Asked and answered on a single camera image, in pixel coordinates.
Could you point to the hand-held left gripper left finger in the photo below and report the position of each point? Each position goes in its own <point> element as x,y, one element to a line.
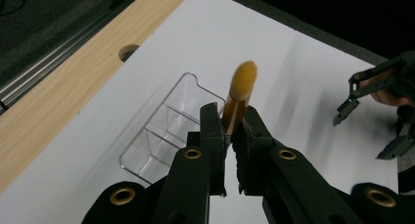
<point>215,158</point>

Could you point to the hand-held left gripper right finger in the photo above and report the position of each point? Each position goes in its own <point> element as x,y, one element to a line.
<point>253,158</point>

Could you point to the clear acrylic organizer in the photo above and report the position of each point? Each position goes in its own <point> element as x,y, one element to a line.
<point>163,142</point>

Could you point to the white table cover sheet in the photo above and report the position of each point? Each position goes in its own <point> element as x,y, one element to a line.
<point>293,70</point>

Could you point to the wooden table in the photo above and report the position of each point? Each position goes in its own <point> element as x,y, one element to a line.
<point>65,97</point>

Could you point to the aluminium frame rail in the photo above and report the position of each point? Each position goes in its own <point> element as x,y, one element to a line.
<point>42,67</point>

